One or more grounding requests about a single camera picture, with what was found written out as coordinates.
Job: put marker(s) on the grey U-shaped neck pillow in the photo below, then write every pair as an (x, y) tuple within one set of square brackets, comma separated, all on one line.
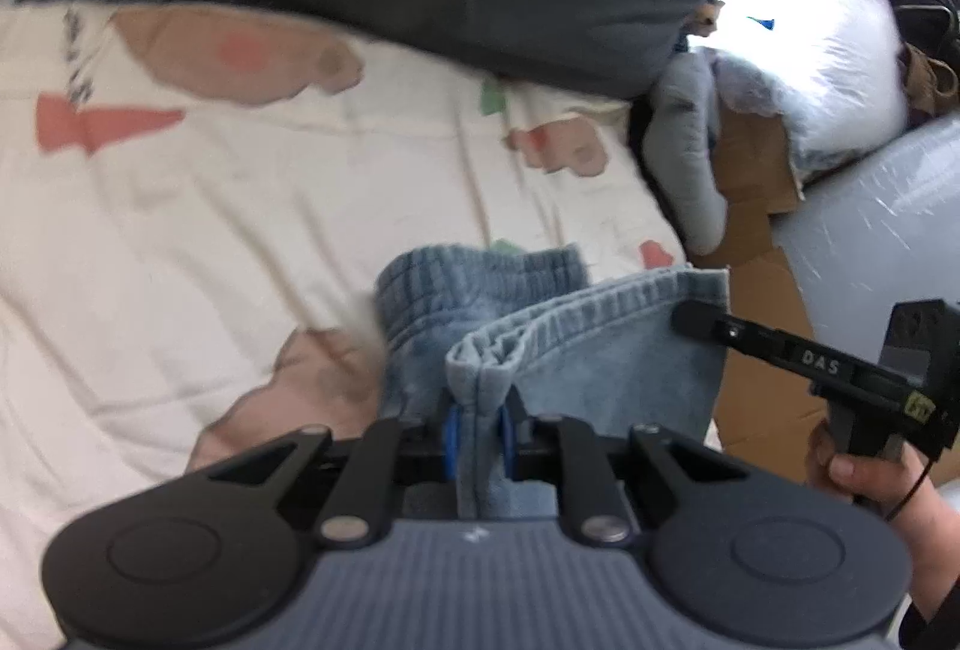
[(677, 148)]

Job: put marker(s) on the brown cardboard sheet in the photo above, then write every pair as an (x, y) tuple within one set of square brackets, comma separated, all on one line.
[(752, 172)]

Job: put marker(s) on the grey-blue appliance cabinet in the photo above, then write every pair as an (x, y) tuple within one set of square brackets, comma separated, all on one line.
[(882, 231)]

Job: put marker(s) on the cream bear-print quilt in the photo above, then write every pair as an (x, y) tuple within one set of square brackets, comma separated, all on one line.
[(185, 190)]

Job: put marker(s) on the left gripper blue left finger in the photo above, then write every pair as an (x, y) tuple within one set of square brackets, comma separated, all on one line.
[(450, 437)]

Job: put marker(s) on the brown teddy bear toy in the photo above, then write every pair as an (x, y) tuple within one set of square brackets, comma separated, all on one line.
[(703, 21)]

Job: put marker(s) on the blue-grey denim pants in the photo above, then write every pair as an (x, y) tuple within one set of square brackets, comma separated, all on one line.
[(475, 325)]

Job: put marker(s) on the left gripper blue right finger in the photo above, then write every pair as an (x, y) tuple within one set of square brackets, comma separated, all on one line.
[(514, 431)]

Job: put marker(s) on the person's right hand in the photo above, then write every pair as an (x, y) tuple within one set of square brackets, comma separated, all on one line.
[(903, 491)]

